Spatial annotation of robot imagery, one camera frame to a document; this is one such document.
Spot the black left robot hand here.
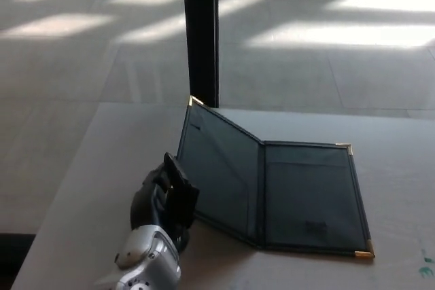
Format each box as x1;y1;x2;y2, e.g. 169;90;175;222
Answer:
129;151;201;240

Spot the black vertical post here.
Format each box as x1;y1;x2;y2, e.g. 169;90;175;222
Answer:
181;0;220;107

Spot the dark blue gold-cornered diary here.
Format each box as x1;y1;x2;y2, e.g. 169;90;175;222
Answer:
175;95;376;259

